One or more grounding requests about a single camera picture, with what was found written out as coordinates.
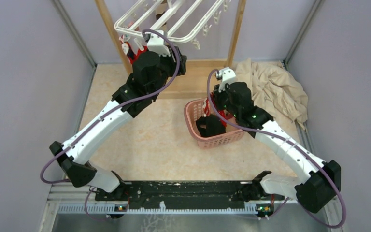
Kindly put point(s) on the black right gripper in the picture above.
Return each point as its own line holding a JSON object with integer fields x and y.
{"x": 218, "y": 94}

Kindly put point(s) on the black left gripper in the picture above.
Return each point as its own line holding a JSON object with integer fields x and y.
{"x": 182, "y": 59}

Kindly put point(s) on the black sock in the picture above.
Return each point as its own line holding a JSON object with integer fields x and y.
{"x": 201, "y": 125}
{"x": 215, "y": 125}

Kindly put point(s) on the pink plastic laundry basket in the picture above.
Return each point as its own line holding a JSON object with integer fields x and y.
{"x": 195, "y": 109}

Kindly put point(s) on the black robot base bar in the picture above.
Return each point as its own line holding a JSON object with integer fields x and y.
{"x": 184, "y": 197}

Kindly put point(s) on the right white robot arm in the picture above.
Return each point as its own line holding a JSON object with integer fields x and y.
{"x": 317, "y": 181}

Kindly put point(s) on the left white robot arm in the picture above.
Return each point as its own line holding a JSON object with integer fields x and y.
{"x": 152, "y": 73}

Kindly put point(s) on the white plastic clip hanger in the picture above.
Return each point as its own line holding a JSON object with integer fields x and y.
{"x": 186, "y": 19}

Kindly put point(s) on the beige crumpled cloth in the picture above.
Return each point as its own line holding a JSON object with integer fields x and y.
{"x": 274, "y": 89}

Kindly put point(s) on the beige brown sock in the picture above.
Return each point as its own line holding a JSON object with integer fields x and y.
{"x": 160, "y": 11}

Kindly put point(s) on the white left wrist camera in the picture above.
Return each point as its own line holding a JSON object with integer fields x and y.
{"x": 156, "y": 44}

